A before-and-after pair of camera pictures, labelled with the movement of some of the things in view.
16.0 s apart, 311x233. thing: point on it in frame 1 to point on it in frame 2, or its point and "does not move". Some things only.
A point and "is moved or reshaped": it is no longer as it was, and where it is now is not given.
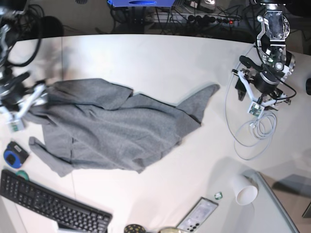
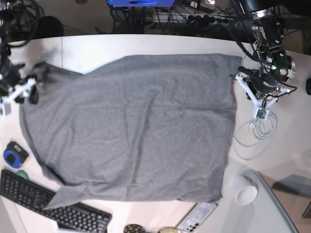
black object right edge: (308, 86) does not move
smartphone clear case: (198, 215) does not move
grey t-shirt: (97, 123) is moved or reshaped
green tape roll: (23, 174) does not move
